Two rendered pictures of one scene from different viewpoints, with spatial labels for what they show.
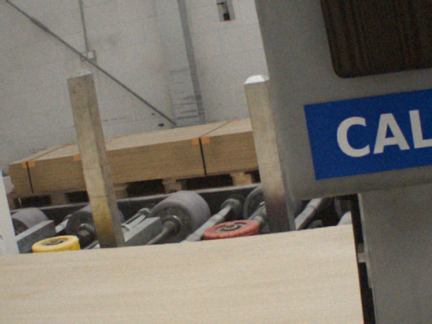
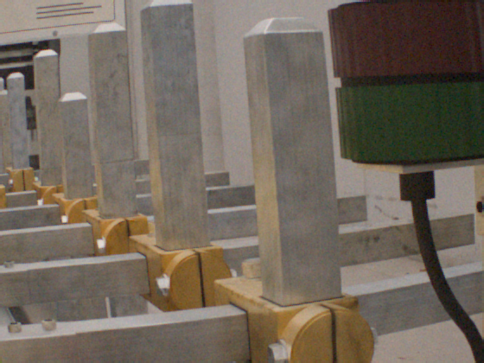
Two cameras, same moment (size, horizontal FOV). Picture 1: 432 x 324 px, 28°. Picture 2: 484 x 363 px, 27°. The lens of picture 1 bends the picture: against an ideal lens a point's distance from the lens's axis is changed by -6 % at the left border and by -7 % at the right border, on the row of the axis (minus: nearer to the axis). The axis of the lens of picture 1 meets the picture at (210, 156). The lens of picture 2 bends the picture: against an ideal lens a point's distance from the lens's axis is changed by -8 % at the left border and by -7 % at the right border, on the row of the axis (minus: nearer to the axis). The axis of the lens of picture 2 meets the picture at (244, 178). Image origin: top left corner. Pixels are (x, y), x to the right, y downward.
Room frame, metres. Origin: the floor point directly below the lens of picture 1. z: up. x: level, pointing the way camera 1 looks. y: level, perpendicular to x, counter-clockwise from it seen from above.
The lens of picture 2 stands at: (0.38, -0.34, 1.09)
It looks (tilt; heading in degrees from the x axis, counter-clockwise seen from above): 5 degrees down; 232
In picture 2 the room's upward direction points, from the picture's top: 4 degrees counter-clockwise
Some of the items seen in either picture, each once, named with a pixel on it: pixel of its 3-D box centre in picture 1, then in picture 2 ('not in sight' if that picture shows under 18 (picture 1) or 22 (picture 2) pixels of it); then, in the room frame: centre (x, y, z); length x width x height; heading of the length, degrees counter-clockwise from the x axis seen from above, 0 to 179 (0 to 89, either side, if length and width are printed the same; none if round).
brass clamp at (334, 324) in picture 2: not in sight; (289, 331); (0.00, -0.80, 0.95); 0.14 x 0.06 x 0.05; 70
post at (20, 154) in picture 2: not in sight; (22, 192); (-0.50, -2.19, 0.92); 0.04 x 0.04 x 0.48; 70
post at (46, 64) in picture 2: not in sight; (55, 208); (-0.33, -1.72, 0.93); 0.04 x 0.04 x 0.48; 70
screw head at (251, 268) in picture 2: not in sight; (257, 269); (-0.02, -0.85, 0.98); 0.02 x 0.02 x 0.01
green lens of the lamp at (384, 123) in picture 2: not in sight; (428, 117); (0.13, -0.56, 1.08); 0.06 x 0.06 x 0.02
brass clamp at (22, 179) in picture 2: not in sight; (20, 180); (-0.51, -2.21, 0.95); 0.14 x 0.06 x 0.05; 70
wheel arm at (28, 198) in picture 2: not in sight; (113, 192); (-0.44, -1.72, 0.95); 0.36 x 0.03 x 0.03; 160
